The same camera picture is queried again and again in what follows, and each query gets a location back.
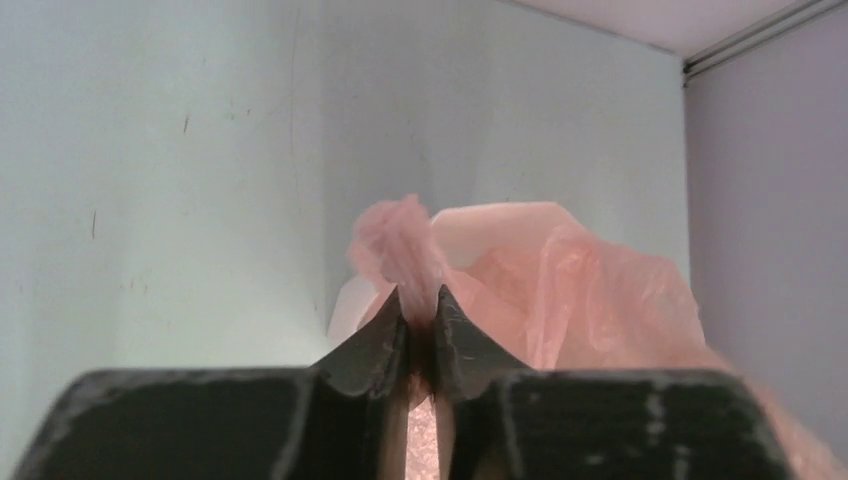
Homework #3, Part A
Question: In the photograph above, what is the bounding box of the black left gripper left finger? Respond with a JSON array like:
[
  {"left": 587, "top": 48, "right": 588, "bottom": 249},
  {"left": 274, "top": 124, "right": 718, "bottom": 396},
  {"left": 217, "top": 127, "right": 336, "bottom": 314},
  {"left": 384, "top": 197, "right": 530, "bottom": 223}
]
[{"left": 13, "top": 294, "right": 408, "bottom": 479}]

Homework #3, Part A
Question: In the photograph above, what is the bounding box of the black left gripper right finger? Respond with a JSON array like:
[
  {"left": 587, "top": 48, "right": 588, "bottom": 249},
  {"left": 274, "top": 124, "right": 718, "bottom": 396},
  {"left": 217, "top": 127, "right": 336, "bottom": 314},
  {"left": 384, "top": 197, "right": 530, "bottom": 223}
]
[{"left": 434, "top": 288, "right": 794, "bottom": 479}]

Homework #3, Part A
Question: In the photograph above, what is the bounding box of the pink plastic trash bag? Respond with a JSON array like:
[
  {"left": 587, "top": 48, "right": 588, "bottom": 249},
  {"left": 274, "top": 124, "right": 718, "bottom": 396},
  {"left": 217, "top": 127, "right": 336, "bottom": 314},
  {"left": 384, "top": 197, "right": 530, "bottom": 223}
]
[{"left": 347, "top": 193, "right": 848, "bottom": 480}]

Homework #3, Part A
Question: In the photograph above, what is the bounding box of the white faceted trash bin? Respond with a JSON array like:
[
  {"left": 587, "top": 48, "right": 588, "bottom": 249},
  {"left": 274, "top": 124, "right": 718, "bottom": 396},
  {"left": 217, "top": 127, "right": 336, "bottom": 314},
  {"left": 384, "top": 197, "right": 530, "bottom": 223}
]
[{"left": 327, "top": 201, "right": 584, "bottom": 342}]

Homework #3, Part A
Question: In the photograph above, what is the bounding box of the aluminium frame rail right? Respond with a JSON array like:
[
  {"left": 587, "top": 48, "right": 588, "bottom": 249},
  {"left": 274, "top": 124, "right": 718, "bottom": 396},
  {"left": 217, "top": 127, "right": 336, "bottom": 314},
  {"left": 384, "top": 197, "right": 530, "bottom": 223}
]
[{"left": 682, "top": 0, "right": 847, "bottom": 88}]

